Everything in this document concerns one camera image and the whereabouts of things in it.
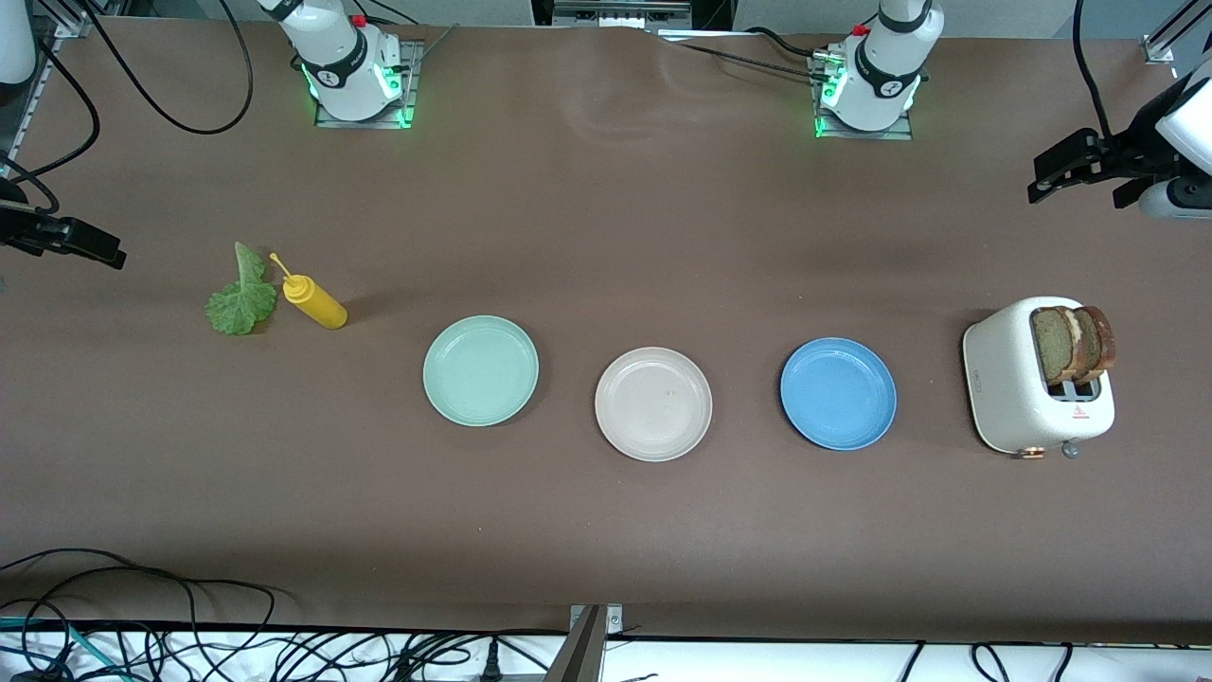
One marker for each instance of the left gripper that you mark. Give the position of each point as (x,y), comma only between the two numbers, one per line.
(1130,154)

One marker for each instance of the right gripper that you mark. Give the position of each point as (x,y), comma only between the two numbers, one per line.
(28,230)

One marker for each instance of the light brown bread slice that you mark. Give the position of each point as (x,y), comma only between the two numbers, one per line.
(1051,346)

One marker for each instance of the green lettuce leaf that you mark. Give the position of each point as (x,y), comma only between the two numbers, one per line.
(241,308)

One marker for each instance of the beige plate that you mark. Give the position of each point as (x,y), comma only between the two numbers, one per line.
(653,404)

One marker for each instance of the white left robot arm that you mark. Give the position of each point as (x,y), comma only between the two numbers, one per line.
(881,76)

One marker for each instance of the blue plate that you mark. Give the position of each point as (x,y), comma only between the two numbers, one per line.
(838,394)

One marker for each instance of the mint green plate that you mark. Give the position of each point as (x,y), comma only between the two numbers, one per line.
(481,371)

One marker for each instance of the dark crust bread slice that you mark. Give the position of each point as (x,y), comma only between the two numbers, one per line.
(1103,341)

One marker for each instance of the white toaster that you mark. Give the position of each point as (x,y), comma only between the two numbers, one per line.
(1004,379)

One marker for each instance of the yellow squeeze bottle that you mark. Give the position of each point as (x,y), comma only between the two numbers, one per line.
(317,305)

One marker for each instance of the grey metal fixture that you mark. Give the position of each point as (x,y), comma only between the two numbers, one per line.
(615,14)

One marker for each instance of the black power plug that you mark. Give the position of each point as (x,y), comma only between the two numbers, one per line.
(490,663)

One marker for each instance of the aluminium frame profile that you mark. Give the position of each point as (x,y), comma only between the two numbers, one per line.
(26,118)
(66,24)
(1157,49)

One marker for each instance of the grey metal bracket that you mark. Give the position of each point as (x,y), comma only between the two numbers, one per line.
(582,654)

